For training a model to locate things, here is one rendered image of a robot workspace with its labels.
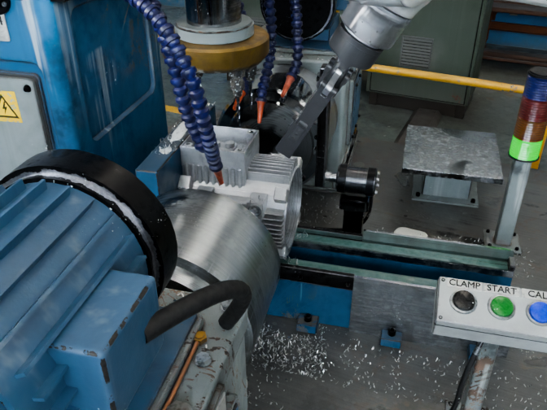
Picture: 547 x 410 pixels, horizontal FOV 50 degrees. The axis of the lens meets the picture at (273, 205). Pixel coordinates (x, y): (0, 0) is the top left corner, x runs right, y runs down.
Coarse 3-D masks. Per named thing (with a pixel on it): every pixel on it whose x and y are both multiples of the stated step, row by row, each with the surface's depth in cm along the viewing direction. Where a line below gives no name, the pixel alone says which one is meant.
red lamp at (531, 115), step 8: (520, 104) 121; (528, 104) 118; (536, 104) 117; (544, 104) 117; (520, 112) 121; (528, 112) 119; (536, 112) 118; (544, 112) 118; (528, 120) 119; (536, 120) 119; (544, 120) 119
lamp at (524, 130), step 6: (522, 120) 121; (516, 126) 123; (522, 126) 121; (528, 126) 120; (534, 126) 120; (540, 126) 120; (516, 132) 123; (522, 132) 121; (528, 132) 120; (534, 132) 120; (540, 132) 120; (522, 138) 122; (528, 138) 121; (534, 138) 121; (540, 138) 121
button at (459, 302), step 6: (456, 294) 81; (462, 294) 81; (468, 294) 81; (456, 300) 81; (462, 300) 80; (468, 300) 80; (474, 300) 80; (456, 306) 80; (462, 306) 80; (468, 306) 80
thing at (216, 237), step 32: (192, 192) 87; (192, 224) 80; (224, 224) 82; (256, 224) 87; (192, 256) 75; (224, 256) 78; (256, 256) 83; (192, 288) 72; (256, 288) 80; (256, 320) 80
